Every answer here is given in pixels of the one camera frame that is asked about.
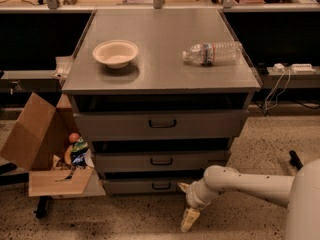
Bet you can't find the black floor bar right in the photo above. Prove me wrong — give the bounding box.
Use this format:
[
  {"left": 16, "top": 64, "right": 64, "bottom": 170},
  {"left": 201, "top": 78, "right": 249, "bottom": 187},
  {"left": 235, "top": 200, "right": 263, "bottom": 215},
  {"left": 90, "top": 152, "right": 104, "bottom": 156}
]
[{"left": 289, "top": 150, "right": 303, "bottom": 170}]

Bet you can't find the grey middle drawer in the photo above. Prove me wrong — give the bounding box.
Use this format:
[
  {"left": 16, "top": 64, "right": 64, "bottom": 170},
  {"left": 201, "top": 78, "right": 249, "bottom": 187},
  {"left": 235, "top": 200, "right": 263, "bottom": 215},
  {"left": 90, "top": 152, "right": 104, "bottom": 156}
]
[{"left": 94, "top": 150, "right": 231, "bottom": 173}]

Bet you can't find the clear plastic water bottle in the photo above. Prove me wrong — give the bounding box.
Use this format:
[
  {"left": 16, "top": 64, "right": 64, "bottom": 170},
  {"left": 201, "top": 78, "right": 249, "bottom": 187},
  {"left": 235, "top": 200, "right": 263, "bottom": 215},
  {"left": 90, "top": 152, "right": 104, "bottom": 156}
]
[{"left": 182, "top": 41, "right": 243, "bottom": 66}]

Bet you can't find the grey low side shelf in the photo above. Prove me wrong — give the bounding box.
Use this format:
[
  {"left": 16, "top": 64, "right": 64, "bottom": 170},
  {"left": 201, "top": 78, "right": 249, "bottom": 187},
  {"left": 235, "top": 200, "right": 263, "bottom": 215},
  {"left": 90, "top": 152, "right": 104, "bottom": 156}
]
[{"left": 0, "top": 56, "right": 73, "bottom": 94}]

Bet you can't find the white cable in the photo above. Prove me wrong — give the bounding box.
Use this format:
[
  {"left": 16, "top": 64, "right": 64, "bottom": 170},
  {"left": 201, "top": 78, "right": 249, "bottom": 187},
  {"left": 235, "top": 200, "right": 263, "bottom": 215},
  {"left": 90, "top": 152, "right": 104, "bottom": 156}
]
[{"left": 263, "top": 67, "right": 292, "bottom": 113}]

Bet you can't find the beige paper bowl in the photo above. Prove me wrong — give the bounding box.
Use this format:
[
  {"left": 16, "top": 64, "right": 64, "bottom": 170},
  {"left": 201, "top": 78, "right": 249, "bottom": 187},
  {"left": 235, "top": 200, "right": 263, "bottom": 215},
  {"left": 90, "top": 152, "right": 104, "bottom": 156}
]
[{"left": 92, "top": 40, "right": 139, "bottom": 69}]

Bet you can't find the green blue snack bag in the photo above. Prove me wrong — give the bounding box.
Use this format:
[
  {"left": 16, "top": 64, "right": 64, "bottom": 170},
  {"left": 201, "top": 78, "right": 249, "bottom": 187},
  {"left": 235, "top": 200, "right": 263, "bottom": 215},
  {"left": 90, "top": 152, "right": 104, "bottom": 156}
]
[{"left": 70, "top": 137, "right": 89, "bottom": 166}]

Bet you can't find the grey bottom drawer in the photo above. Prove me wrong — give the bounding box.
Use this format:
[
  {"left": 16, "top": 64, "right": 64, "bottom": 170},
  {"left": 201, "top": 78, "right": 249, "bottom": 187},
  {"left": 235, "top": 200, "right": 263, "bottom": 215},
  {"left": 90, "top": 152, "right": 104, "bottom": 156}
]
[{"left": 103, "top": 178, "right": 195, "bottom": 195}]

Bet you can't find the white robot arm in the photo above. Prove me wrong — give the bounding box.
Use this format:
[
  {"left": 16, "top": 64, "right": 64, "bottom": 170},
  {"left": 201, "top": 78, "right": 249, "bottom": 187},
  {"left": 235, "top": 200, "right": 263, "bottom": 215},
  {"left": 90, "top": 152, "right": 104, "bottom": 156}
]
[{"left": 178, "top": 159, "right": 320, "bottom": 240}]

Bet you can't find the orange ball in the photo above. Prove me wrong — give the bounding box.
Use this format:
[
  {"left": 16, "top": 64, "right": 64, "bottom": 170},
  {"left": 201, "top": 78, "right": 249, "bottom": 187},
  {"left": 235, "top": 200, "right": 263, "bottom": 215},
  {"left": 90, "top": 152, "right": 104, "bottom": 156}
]
[{"left": 68, "top": 133, "right": 80, "bottom": 144}]

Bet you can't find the grey drawer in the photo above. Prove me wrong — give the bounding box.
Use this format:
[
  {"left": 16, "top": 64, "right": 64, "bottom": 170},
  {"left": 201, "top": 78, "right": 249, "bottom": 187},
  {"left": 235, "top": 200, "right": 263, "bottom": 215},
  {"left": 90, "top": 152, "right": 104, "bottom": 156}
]
[
  {"left": 94, "top": 150, "right": 231, "bottom": 173},
  {"left": 73, "top": 110, "right": 248, "bottom": 141},
  {"left": 103, "top": 178, "right": 195, "bottom": 195}
]

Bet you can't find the white power adapter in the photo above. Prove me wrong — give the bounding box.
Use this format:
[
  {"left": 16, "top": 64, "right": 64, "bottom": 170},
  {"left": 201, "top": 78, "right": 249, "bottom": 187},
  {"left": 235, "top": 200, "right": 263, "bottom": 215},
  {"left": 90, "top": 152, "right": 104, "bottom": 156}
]
[{"left": 273, "top": 63, "right": 285, "bottom": 73}]

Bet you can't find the grey drawer cabinet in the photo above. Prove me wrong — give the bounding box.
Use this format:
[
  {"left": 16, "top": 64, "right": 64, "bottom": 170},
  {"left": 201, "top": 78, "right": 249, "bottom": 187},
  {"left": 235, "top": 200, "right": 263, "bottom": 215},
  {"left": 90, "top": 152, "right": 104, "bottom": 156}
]
[{"left": 63, "top": 8, "right": 260, "bottom": 181}]

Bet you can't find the black stand leg left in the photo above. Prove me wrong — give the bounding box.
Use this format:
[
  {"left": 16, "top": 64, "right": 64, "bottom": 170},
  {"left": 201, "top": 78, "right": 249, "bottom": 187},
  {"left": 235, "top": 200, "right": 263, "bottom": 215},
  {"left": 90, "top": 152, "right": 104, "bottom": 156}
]
[{"left": 35, "top": 196, "right": 49, "bottom": 219}]

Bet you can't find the white power strip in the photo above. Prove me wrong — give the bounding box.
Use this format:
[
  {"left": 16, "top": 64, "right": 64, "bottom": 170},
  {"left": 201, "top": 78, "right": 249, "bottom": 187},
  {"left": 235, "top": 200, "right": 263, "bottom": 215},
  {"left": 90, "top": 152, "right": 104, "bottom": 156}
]
[{"left": 291, "top": 64, "right": 315, "bottom": 73}]

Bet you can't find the grey top drawer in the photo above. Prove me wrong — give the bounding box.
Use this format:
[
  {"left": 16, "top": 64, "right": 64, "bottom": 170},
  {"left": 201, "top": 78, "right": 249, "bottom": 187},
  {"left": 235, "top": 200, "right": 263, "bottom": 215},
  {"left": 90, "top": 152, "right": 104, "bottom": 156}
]
[{"left": 73, "top": 110, "right": 248, "bottom": 141}]

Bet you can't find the brown cardboard box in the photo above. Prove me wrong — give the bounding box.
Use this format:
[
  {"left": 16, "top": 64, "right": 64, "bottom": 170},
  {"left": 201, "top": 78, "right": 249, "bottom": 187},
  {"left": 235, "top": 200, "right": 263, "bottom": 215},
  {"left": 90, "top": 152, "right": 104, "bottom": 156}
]
[{"left": 0, "top": 93, "right": 94, "bottom": 198}]

